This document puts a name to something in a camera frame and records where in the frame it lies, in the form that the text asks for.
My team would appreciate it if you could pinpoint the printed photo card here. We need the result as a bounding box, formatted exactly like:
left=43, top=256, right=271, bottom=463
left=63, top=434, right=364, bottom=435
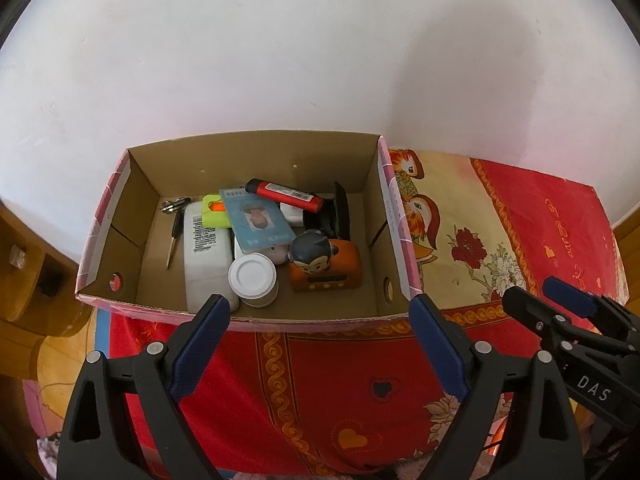
left=219, top=187, right=297, bottom=255

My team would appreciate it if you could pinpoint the pink patterned cardboard box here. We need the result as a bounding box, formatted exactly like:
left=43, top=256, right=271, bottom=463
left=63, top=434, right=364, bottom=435
left=75, top=130, right=425, bottom=333

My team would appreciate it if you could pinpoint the red printed blanket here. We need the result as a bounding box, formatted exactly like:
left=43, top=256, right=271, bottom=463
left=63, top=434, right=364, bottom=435
left=97, top=149, right=630, bottom=478

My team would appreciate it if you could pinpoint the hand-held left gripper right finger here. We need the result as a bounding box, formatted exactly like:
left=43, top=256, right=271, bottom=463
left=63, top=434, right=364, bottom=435
left=409, top=292, right=586, bottom=480

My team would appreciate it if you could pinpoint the black car key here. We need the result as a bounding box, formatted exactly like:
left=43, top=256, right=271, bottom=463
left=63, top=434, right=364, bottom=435
left=160, top=196, right=192, bottom=270

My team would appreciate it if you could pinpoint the orange digital timer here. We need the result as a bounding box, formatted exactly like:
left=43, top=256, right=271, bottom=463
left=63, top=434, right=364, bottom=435
left=289, top=239, right=362, bottom=292

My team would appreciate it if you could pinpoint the white plastic bottle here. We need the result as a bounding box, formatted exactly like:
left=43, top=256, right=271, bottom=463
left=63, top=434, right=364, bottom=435
left=183, top=203, right=240, bottom=313

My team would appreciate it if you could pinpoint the pink fuzzy cloth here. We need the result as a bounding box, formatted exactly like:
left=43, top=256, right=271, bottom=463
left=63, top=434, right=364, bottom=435
left=36, top=436, right=63, bottom=478

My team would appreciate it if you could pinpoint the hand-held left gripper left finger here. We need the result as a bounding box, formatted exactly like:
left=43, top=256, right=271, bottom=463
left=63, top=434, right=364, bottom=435
left=57, top=294, right=231, bottom=480

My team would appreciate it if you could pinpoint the red tube with black ends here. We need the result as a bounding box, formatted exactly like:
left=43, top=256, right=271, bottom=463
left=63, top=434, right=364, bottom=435
left=245, top=178, right=322, bottom=213

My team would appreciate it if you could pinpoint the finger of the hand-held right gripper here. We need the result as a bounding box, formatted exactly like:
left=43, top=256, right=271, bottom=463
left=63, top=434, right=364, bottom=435
left=542, top=276, right=640, bottom=348
left=501, top=286, right=608, bottom=361

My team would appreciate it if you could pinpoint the white round jar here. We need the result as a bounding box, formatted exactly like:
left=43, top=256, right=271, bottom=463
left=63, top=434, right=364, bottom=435
left=228, top=252, right=279, bottom=308

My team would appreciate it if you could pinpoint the black plastic holder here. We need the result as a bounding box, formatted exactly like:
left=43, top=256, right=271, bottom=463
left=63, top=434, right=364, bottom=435
left=302, top=181, right=351, bottom=241

